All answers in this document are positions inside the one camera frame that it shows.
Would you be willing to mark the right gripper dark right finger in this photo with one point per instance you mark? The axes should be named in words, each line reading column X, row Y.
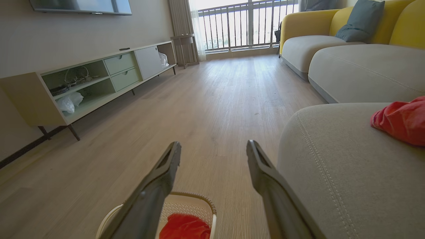
column 282, row 212

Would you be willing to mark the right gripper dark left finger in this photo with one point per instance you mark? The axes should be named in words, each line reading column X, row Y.
column 149, row 205

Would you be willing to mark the red and white garment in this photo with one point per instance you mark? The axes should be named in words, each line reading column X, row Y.
column 186, row 229

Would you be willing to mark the grey sofa seat section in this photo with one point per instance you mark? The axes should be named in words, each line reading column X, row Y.
column 365, row 69
column 305, row 49

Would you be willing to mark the black bag behind sofa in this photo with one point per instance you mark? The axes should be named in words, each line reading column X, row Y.
column 278, row 35

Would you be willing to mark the yellow sofa back with armrest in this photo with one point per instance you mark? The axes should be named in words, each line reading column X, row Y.
column 305, row 23

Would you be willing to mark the yellow sofa backrest cushion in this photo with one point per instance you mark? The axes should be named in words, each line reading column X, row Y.
column 411, row 30

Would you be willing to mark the beige plastic laundry basket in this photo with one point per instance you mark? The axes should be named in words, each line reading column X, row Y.
column 189, row 205

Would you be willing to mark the pale green cabinet drawer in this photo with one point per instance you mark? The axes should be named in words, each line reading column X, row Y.
column 120, row 63
column 126, row 79

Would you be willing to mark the large white plastic bag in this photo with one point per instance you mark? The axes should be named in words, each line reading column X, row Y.
column 68, row 103

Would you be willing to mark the white cabinet sliding door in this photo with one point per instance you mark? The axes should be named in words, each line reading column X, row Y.
column 149, row 62

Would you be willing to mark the small white plastic bag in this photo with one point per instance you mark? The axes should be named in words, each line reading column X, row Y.
column 163, row 59

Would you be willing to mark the long pale TV cabinet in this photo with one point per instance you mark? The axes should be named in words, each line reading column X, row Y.
column 26, row 99

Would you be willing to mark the small wooden side table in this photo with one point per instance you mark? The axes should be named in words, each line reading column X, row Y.
column 186, row 39

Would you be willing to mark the white sheer curtain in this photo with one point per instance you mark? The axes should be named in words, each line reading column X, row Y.
column 199, row 39

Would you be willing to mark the beige curtain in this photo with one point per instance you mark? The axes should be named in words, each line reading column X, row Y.
column 181, row 16

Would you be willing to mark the grey balcony railing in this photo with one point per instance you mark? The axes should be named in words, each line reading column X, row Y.
column 250, row 20

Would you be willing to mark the grey blue throw pillow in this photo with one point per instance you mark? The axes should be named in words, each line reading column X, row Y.
column 362, row 20

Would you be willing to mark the dark grey pillow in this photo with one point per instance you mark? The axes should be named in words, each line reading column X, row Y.
column 318, row 4

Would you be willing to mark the wall mounted television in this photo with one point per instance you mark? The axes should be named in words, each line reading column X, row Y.
column 83, row 5

